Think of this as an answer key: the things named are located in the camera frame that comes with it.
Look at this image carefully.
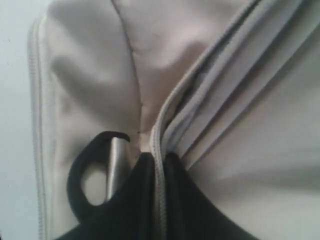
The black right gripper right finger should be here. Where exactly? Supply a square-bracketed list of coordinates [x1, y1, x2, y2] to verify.
[163, 153, 250, 240]

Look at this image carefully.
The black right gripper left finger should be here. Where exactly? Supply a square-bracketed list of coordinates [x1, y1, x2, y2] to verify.
[59, 152, 155, 240]

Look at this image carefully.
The beige fabric duffel bag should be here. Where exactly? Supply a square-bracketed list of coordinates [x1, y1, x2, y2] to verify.
[28, 0, 320, 240]

